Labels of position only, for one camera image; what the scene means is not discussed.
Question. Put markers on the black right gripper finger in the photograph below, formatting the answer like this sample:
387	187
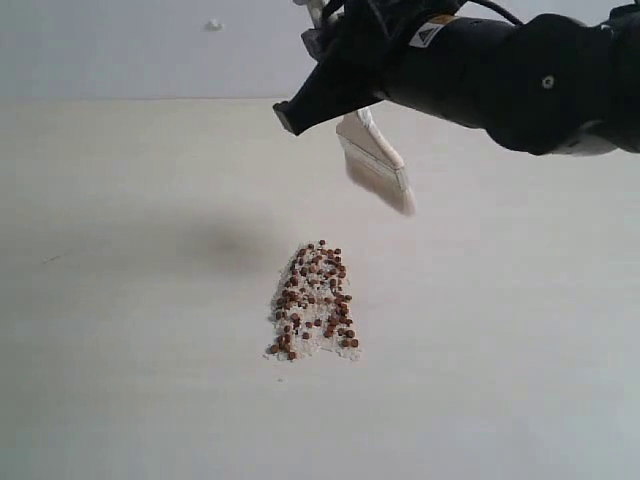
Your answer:
337	86

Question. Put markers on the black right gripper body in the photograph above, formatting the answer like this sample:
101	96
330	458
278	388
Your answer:
369	29

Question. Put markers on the wide white bristle paintbrush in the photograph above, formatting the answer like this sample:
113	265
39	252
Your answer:
372	163

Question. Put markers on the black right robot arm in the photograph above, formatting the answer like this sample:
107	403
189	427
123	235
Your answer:
552	85

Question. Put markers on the brown and white granule pile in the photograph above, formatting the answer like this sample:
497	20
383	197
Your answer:
311	308

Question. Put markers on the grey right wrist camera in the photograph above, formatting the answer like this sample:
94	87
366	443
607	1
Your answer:
317	7

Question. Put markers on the small white wall lump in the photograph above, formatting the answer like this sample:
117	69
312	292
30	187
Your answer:
213	25

